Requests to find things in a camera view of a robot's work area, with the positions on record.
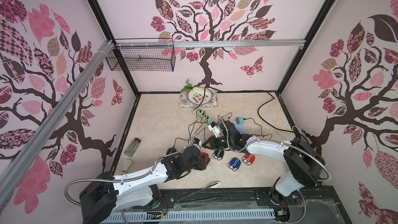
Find black electric shaver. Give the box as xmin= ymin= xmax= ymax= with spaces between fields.
xmin=212 ymin=149 xmax=225 ymax=161
xmin=166 ymin=147 xmax=177 ymax=155

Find teal USB charger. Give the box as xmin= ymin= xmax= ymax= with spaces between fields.
xmin=236 ymin=117 xmax=245 ymax=124

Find red electric shaver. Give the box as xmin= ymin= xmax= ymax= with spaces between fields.
xmin=243 ymin=154 xmax=256 ymax=166
xmin=201 ymin=152 xmax=210 ymax=160

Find black cable of teal charger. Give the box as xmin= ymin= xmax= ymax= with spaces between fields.
xmin=244 ymin=117 xmax=274 ymax=141

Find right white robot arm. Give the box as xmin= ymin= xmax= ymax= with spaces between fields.
xmin=203 ymin=120 xmax=331 ymax=202

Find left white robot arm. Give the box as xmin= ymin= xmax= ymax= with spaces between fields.
xmin=79 ymin=141 xmax=210 ymax=224

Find blue electric shaver right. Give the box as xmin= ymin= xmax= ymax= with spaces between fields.
xmin=228 ymin=157 xmax=241 ymax=172

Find blue square power cube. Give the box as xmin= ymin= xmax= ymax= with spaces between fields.
xmin=235 ymin=124 xmax=246 ymax=135

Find beige power strip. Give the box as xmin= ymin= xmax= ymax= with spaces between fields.
xmin=195 ymin=110 xmax=217 ymax=127

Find metal tongs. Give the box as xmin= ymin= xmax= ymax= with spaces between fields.
xmin=175 ymin=181 xmax=220 ymax=203

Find glass spice jar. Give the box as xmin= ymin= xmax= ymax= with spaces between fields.
xmin=124 ymin=138 xmax=141 ymax=157

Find pale green vegetable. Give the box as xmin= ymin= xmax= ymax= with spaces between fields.
xmin=192 ymin=87 xmax=205 ymax=95

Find floral rectangular tray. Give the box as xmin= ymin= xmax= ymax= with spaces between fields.
xmin=179 ymin=88 xmax=219 ymax=108

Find green leaf sprig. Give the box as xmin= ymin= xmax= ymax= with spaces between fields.
xmin=180 ymin=79 xmax=193 ymax=92

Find thick black power cable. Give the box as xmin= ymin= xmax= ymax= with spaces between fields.
xmin=256 ymin=92 xmax=296 ymax=133

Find thin black strip cable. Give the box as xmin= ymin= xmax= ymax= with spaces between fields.
xmin=191 ymin=86 xmax=277 ymax=113

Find white slotted cable duct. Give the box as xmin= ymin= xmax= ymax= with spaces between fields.
xmin=102 ymin=208 xmax=276 ymax=224

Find black wire basket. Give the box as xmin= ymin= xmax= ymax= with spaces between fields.
xmin=106 ymin=37 xmax=176 ymax=72

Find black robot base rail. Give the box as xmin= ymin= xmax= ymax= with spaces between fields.
xmin=160 ymin=186 xmax=352 ymax=224

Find aluminium rail back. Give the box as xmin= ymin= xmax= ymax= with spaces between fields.
xmin=115 ymin=39 xmax=306 ymax=48

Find aluminium rail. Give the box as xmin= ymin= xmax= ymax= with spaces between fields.
xmin=115 ymin=39 xmax=306 ymax=48
xmin=1 ymin=39 xmax=113 ymax=206

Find aluminium rail left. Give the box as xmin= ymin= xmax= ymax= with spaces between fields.
xmin=1 ymin=39 xmax=113 ymax=206

